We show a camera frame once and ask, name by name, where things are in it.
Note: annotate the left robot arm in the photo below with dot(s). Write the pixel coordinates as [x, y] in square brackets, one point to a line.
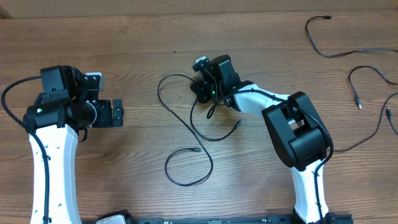
[68, 104]

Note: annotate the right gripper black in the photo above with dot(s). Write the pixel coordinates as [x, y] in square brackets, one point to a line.
[200, 88]

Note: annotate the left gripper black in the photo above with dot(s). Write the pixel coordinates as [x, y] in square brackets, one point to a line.
[105, 119]

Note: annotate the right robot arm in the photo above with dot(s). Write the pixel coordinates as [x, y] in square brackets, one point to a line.
[298, 135]

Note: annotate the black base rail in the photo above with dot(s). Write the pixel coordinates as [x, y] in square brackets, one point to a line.
[270, 219]

